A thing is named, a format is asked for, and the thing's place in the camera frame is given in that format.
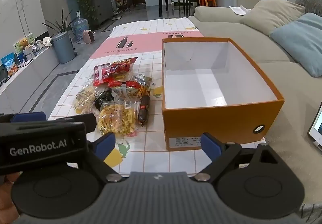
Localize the white papers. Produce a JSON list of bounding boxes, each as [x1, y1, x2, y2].
[[229, 5, 252, 16]]

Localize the yellow crisps packet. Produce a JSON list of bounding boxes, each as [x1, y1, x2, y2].
[[97, 101, 141, 138]]

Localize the red cartoon snack bag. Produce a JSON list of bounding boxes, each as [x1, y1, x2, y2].
[[107, 57, 139, 81]]

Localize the teddy photo card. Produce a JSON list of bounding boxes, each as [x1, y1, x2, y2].
[[13, 33, 34, 54]]

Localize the red striped noodle packet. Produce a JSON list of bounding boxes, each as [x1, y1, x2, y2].
[[111, 81, 151, 101]]

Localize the red white-striped snack packet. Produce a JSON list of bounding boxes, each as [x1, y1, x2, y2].
[[93, 63, 111, 87]]

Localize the dark red sausage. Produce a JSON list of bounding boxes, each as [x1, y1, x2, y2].
[[137, 95, 151, 127]]

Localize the pale puffed snack packet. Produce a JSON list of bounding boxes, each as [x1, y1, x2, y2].
[[73, 81, 101, 114]]

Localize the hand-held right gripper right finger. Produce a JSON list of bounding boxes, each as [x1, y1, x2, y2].
[[195, 133, 280, 185]]

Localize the grey trash can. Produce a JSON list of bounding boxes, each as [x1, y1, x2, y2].
[[52, 31, 76, 64]]

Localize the long-leaf potted plant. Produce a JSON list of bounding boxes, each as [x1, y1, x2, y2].
[[41, 9, 73, 38]]

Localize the blue water jug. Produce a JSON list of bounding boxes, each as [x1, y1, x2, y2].
[[72, 18, 90, 40]]

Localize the grey cushion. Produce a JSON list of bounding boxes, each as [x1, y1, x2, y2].
[[294, 0, 322, 17]]

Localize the beige cushion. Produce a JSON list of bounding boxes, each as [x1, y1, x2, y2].
[[239, 0, 306, 36]]

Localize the blue cushion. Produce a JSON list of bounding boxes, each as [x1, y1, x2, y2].
[[270, 13, 322, 77]]

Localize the orange cardboard box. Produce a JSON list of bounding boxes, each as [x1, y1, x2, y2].
[[161, 37, 285, 152]]

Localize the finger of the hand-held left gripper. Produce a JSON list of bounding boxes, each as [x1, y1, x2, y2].
[[55, 113, 97, 134], [0, 112, 47, 124]]

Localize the grey sofa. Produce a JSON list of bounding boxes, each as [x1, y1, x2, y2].
[[187, 6, 322, 214]]

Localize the white TV bench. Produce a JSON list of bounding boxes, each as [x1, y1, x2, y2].
[[0, 43, 61, 114]]

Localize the pink heater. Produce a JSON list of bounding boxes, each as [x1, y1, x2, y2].
[[83, 30, 96, 45]]

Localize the grey cabinet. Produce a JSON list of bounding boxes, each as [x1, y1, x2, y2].
[[89, 0, 114, 26]]

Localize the dark green snack packet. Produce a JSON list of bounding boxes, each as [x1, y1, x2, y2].
[[94, 88, 115, 111]]

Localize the white tablet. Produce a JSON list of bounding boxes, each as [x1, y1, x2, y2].
[[307, 100, 322, 151]]

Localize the blue snack bag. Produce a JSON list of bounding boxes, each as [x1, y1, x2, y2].
[[1, 52, 20, 77]]

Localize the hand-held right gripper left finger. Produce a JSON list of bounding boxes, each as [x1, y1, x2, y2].
[[87, 132, 124, 185]]

